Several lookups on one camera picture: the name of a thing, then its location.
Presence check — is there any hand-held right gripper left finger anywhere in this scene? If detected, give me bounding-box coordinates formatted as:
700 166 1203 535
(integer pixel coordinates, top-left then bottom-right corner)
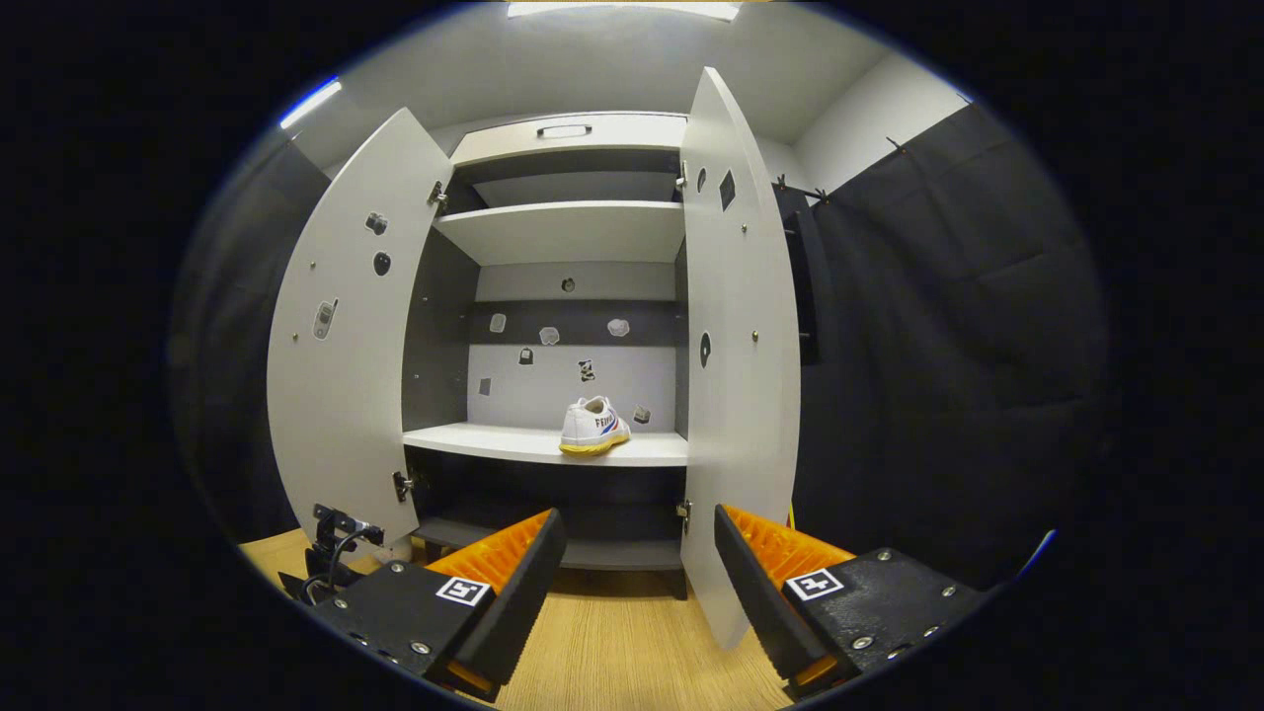
312 508 569 705

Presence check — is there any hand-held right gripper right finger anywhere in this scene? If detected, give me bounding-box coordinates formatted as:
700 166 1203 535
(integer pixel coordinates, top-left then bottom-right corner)
712 503 989 699

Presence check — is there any white shoe cabinet door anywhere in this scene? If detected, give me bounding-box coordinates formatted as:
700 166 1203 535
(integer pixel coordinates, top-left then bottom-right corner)
677 66 802 651
267 107 455 542

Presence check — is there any white shoe cabinet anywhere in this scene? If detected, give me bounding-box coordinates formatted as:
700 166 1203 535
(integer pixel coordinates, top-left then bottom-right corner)
400 112 692 600

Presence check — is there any white cabinet shelf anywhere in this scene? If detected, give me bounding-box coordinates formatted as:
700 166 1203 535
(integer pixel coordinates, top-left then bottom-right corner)
402 423 689 468
433 200 686 267

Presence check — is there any small ceiling light panel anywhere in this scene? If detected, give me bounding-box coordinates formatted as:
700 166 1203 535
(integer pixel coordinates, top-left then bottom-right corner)
278 77 344 131

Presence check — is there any large ceiling light panel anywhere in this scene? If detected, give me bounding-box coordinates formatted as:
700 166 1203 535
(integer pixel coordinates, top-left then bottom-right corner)
507 0 742 23

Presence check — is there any black door handle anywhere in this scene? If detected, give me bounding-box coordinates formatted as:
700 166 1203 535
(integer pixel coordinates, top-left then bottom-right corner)
785 202 821 366

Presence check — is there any white panel with slot handle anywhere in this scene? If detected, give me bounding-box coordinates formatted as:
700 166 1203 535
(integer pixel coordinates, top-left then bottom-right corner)
449 113 689 169

